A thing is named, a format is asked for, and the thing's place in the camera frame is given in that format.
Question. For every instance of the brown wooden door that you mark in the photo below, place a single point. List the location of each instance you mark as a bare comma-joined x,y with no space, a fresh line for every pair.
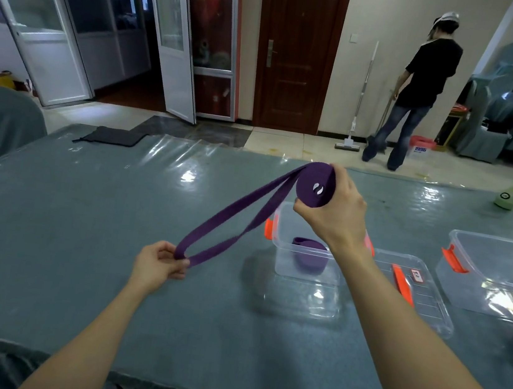
299,49

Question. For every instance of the person's right forearm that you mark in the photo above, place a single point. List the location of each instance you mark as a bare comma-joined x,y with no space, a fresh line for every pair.
419,350

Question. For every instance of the person's right thumb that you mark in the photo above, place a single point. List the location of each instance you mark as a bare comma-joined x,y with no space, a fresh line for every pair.
309,208

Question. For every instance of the person's left forearm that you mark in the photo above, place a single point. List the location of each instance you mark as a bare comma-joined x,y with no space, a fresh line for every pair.
82,338

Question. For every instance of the person's left hand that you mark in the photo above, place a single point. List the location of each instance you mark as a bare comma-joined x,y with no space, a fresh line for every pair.
153,265

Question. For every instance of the person's right hand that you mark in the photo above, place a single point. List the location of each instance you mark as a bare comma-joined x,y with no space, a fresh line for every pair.
336,214

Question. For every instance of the grey covered chair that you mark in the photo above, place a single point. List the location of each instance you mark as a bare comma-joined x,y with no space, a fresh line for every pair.
9,119

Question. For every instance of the purple resistance band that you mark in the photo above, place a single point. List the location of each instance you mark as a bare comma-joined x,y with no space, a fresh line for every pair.
254,210

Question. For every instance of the clear plastic table cover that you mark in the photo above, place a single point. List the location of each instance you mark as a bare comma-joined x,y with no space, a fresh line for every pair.
247,266

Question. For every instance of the rolled purple band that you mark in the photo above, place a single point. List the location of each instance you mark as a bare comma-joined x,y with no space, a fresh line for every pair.
308,255

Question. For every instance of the clear box lid orange latch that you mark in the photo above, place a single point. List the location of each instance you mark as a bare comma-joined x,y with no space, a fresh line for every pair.
407,287

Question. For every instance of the clear plastic box orange latches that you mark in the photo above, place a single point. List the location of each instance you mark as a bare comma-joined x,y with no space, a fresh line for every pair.
495,275
305,255

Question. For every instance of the dark grey cloth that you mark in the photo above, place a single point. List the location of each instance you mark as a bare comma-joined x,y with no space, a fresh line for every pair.
111,135

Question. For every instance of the white framed glass door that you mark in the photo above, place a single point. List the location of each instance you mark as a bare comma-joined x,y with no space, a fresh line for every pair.
176,35
35,16

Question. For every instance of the white flat mop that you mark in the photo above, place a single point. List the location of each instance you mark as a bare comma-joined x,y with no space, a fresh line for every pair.
358,97

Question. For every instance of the person's left thumb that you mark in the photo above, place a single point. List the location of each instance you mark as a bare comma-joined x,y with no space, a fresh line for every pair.
179,263

